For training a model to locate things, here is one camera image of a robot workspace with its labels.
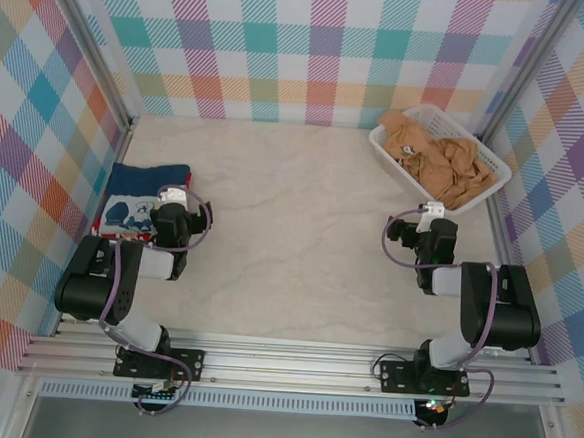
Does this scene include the tan t-shirt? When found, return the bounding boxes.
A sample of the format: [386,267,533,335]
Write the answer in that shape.
[372,108,504,213]

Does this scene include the folded blue clothes stack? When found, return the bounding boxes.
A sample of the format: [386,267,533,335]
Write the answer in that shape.
[91,163,196,247]

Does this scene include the white plastic basket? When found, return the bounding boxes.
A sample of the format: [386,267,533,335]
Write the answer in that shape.
[364,99,517,216]

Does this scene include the grey metal sheet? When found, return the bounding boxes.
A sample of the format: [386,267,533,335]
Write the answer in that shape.
[20,393,559,438]

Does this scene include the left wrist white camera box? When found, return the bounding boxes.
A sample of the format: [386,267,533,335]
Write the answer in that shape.
[158,185,191,208]

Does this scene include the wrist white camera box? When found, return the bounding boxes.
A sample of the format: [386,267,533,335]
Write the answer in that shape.
[417,200,448,235]
[158,185,191,208]

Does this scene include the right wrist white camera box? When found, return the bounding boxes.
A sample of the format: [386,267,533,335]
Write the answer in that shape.
[417,200,448,235]

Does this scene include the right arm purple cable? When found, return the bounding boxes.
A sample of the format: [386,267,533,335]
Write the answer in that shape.
[368,204,508,437]

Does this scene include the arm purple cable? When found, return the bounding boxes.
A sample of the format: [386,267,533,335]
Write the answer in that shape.
[91,179,218,419]
[368,204,508,437]

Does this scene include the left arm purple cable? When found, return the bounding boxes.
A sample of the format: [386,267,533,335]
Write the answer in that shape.
[91,179,218,419]

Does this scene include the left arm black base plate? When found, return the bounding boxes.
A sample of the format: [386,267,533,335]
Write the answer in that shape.
[113,342,207,383]

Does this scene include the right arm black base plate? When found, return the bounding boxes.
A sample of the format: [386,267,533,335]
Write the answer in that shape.
[377,357,473,399]

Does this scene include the aluminium mounting rail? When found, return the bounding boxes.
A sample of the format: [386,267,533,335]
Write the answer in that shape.
[14,315,572,414]

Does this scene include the aluminium frame post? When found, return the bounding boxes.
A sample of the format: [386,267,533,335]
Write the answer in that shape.
[477,0,584,147]
[36,0,149,134]

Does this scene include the white slotted cable duct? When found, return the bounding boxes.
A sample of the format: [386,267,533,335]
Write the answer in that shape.
[38,374,419,423]

